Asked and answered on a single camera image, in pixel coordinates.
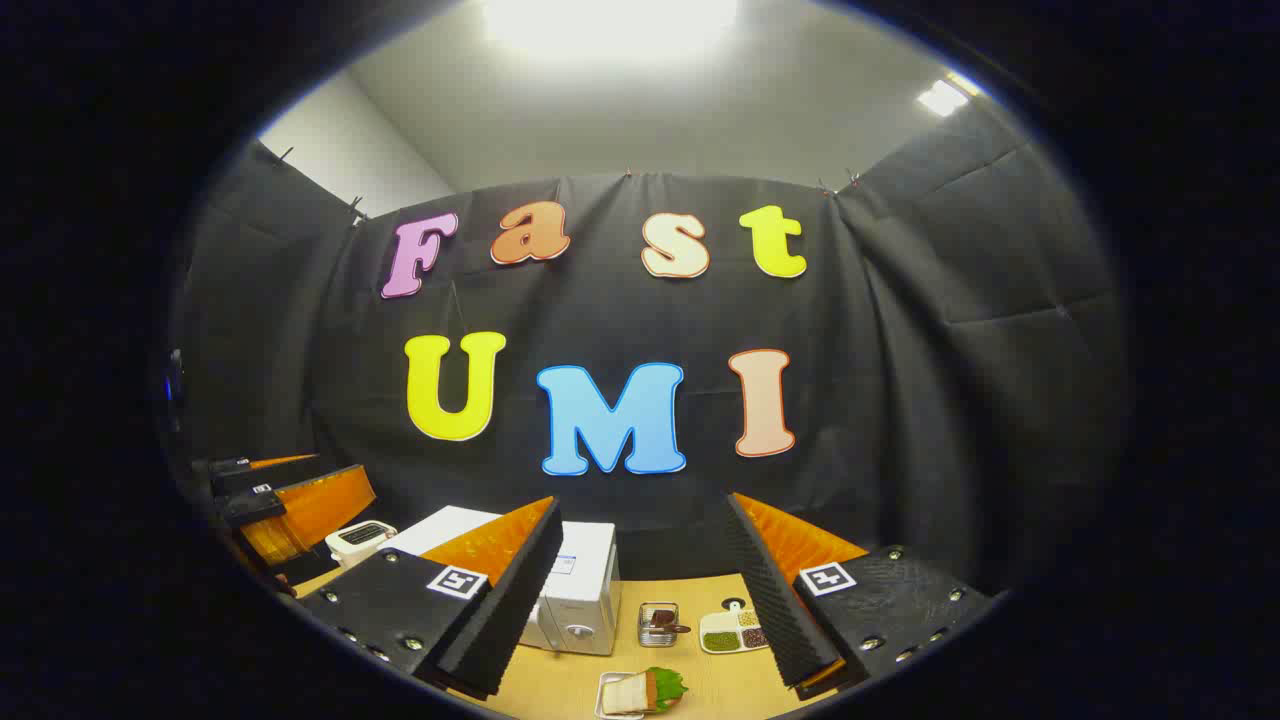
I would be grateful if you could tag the ceiling light panel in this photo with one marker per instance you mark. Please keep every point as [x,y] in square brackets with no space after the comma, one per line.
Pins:
[943,97]
[610,20]

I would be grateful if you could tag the white rectangular tray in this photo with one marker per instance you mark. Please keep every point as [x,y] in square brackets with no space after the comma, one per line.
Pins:
[600,708]

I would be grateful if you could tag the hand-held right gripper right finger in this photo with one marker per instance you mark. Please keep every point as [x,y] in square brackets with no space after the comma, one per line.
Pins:
[775,600]

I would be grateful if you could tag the white divided dish with beans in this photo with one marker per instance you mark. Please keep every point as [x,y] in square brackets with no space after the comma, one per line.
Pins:
[722,640]

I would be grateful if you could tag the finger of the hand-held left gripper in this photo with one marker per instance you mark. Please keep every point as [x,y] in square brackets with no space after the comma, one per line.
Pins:
[300,480]
[235,465]

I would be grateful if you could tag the small metal basket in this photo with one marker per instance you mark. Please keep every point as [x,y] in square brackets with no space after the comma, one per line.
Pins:
[655,638]

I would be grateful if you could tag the black backdrop cloth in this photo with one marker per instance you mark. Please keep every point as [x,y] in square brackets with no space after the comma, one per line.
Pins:
[900,350]

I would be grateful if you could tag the white toaster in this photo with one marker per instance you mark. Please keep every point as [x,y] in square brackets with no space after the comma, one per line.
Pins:
[360,545]

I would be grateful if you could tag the white microwave oven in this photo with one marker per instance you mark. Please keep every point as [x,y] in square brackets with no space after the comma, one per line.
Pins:
[585,600]

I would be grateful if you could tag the sandwich with lettuce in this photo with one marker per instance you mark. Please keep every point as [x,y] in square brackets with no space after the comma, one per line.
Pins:
[630,692]

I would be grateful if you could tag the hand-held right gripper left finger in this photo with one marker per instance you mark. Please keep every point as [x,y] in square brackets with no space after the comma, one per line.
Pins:
[510,610]

